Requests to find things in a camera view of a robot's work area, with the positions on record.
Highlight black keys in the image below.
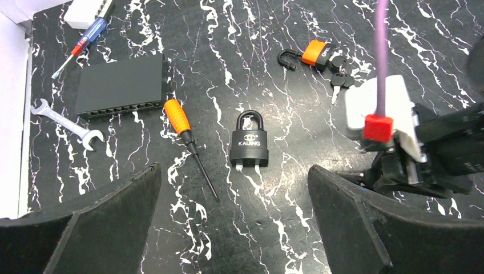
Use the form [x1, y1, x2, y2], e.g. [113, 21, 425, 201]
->
[330, 56, 354, 105]

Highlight black flat box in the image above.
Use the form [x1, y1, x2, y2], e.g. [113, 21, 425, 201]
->
[75, 54, 168, 120]

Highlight orange handled screwdriver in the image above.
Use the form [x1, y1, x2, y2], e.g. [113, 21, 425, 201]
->
[164, 99, 220, 203]

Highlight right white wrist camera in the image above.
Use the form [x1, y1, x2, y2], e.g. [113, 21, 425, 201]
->
[345, 74, 428, 163]

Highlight silver wrench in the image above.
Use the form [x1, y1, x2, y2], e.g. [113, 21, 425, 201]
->
[30, 98, 106, 151]

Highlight red blue screwdriver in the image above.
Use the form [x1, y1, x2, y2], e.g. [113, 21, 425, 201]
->
[51, 17, 107, 79]

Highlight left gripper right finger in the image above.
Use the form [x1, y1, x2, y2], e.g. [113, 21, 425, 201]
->
[307, 165, 483, 273]

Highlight orange black padlock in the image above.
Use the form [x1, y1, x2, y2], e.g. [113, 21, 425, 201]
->
[277, 40, 336, 72]

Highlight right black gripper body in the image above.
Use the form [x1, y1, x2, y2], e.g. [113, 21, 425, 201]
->
[360, 103, 483, 199]

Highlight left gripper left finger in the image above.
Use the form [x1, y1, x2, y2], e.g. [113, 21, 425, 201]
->
[1, 163, 162, 273]

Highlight white rounded box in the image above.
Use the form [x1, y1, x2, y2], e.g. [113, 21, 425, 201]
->
[63, 0, 114, 30]

